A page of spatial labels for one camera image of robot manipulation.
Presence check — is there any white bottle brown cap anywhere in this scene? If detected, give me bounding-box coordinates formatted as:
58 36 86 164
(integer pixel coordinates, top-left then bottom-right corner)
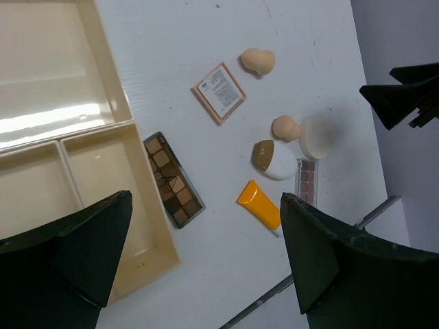
251 139 298 180

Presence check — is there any pink clear eyeshadow palette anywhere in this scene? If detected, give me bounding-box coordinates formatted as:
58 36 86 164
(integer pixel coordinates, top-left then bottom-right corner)
294 158 318 207

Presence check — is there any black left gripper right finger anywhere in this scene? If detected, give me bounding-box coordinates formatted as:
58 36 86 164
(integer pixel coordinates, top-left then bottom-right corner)
280 193 438 328

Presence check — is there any beige makeup sponge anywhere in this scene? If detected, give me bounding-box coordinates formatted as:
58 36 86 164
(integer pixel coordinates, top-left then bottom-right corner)
239 48 276 77
272 115 302 142

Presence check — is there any brown eyeshadow palette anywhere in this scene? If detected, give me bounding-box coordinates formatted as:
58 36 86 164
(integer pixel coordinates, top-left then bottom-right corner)
143 132 205 229

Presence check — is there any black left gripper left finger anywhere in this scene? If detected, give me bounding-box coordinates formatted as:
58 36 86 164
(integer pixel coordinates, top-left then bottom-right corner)
1 191 133 328

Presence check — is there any cream compartment organizer tray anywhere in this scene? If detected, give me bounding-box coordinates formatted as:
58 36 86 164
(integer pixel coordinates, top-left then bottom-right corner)
1 1 180 303

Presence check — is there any white round powder puff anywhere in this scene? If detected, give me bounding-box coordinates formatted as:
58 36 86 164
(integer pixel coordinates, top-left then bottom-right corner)
299 114 333 160

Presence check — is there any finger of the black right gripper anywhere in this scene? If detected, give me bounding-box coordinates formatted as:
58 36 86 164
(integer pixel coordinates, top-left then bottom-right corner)
359 75 438 130
390 62 439 84

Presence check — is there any pink square compact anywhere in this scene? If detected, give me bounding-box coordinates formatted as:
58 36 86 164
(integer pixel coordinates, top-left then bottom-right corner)
191 62 247 125

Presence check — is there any orange cream tube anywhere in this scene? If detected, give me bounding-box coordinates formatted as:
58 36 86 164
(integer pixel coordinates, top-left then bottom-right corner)
237 180 283 237

